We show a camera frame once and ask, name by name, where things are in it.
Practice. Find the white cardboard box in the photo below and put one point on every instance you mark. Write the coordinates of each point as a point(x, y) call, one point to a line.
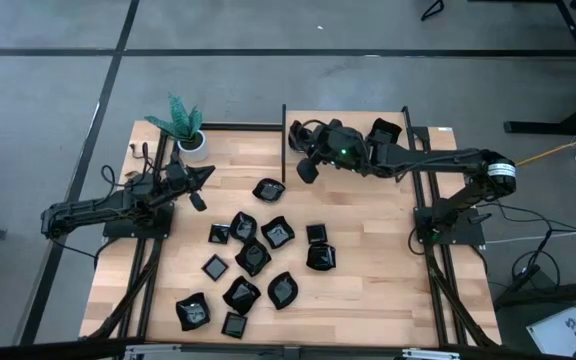
point(560, 332)

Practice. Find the dark round bowl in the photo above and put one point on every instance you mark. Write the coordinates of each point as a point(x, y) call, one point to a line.
point(293, 136)

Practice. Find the black table edge rail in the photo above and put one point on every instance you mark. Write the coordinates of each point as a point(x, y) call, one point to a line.
point(243, 126)

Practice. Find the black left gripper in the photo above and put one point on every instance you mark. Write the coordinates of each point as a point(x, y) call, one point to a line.
point(175, 176)

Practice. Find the silver bracket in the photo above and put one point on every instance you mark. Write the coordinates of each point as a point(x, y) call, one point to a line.
point(153, 352)
point(430, 355)

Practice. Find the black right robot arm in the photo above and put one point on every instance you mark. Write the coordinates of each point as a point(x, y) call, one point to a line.
point(443, 159)

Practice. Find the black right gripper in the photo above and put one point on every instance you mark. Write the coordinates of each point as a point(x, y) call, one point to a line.
point(338, 145)

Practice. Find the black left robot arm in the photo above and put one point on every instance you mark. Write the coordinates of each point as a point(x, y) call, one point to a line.
point(93, 207)

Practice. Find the black crossbeam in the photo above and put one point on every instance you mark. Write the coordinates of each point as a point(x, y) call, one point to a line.
point(43, 352)

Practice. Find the black table frame rails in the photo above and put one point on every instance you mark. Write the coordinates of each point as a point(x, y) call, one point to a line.
point(438, 310)
point(123, 325)

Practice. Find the wooden shelf riser black frame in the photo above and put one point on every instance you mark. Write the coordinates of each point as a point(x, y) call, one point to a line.
point(358, 118)

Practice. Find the green plant in white pot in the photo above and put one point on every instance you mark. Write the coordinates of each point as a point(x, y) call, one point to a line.
point(193, 147)

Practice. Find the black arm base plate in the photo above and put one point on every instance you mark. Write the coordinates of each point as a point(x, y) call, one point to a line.
point(118, 230)
point(470, 235)

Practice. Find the black desk frame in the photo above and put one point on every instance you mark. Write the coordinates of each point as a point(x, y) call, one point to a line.
point(543, 127)

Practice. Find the black wavy square mini plate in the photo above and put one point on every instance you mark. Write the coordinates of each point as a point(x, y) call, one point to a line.
point(277, 232)
point(254, 256)
point(385, 129)
point(193, 312)
point(241, 295)

